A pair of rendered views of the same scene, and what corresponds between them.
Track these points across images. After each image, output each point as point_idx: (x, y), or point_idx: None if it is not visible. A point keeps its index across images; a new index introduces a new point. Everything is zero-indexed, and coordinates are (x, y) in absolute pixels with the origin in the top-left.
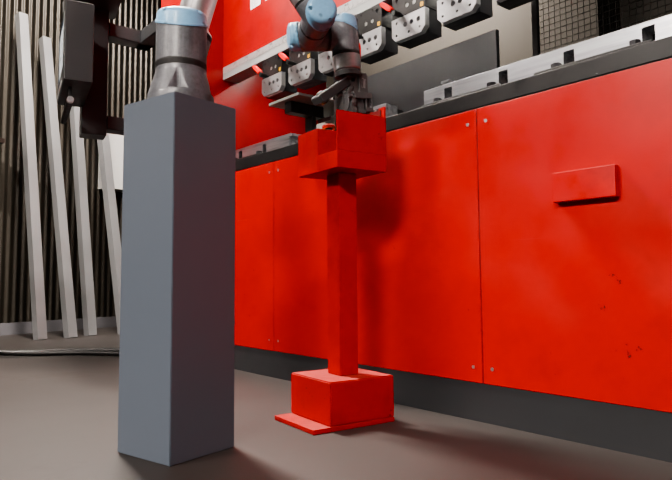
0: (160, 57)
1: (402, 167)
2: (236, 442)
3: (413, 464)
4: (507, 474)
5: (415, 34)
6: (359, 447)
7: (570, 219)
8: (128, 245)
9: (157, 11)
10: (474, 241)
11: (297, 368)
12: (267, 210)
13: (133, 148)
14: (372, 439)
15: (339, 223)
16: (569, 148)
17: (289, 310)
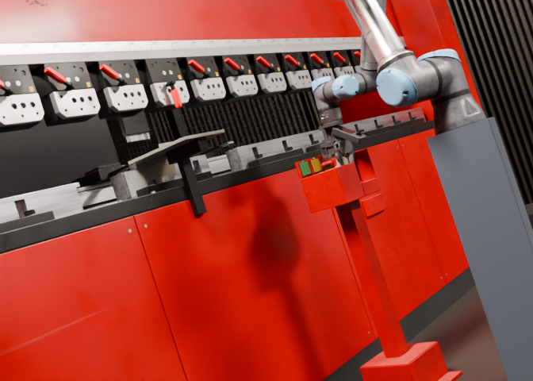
0: (469, 87)
1: (286, 205)
2: (506, 378)
3: (491, 340)
4: (483, 328)
5: (219, 98)
6: (474, 357)
7: (373, 225)
8: (526, 226)
9: (452, 50)
10: (343, 250)
11: None
12: (143, 283)
13: (501, 152)
14: (454, 362)
15: (370, 236)
16: None
17: None
